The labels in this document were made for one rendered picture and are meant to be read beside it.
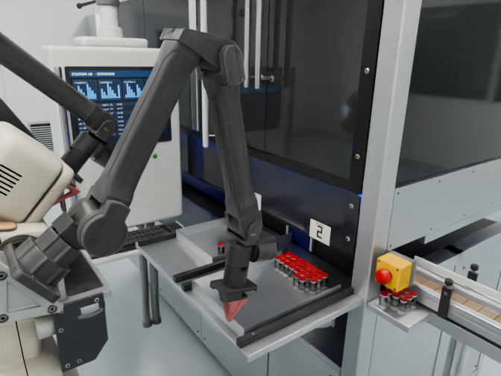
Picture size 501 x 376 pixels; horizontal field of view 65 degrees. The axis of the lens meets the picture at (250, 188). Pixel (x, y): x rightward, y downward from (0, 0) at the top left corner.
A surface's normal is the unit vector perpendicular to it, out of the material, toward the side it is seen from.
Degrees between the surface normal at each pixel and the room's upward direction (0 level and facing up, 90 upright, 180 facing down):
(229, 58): 92
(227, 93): 103
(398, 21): 90
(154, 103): 90
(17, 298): 90
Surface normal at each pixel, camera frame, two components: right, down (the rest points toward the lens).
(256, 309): 0.02, -0.95
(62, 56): 0.56, 0.27
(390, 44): -0.81, 0.17
